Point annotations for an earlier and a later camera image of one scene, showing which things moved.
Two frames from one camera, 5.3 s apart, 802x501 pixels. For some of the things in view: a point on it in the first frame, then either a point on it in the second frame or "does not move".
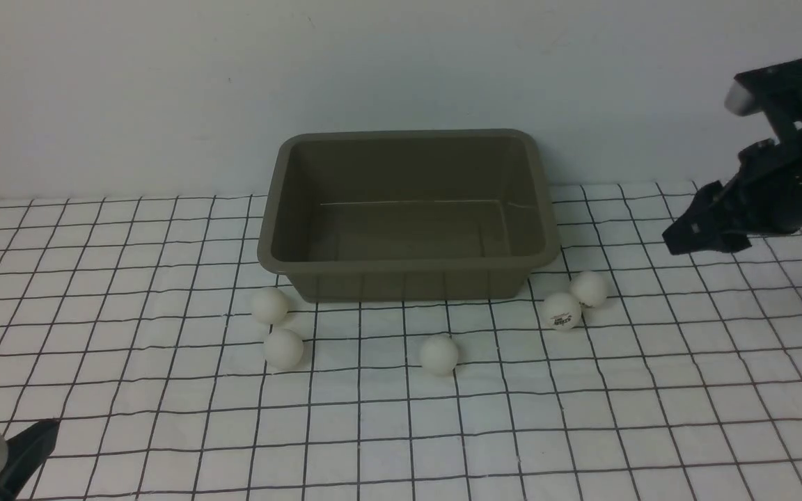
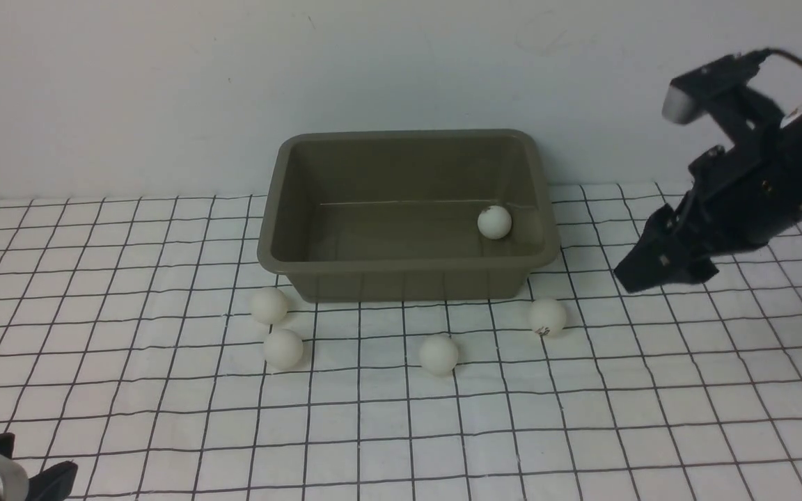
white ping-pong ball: x=590 y=288 -> x=494 y=222
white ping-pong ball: x=438 y=355 does not move
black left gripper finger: x=28 y=451 -> x=53 y=483
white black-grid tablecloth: x=179 y=369 does not move
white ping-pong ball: x=269 y=305 does not move
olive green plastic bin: x=408 y=214 does not move
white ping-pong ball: x=283 y=348 does not move
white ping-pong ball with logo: x=561 y=311 -> x=547 y=317
